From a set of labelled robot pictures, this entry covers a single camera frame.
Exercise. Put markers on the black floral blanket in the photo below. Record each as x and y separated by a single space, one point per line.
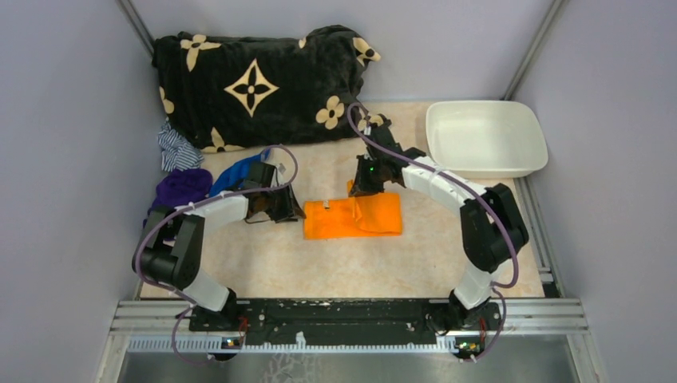
226 93

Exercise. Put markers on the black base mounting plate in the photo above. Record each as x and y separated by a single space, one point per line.
348 322

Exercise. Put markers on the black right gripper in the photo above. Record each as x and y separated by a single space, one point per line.
361 187

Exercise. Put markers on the blue white striped cloth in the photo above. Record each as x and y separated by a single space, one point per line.
176 152

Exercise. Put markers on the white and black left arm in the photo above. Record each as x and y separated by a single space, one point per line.
170 250

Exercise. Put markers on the orange towel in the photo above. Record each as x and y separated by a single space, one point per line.
377 215

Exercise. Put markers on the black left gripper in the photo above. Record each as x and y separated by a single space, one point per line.
290 210

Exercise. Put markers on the white plastic basin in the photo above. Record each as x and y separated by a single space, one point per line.
486 139

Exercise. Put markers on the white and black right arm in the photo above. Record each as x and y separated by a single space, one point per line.
493 230

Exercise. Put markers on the blue towel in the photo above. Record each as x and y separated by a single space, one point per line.
233 176

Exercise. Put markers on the aluminium frame rail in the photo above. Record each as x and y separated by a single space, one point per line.
161 325

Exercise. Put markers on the purple towel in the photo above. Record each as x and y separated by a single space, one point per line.
181 187

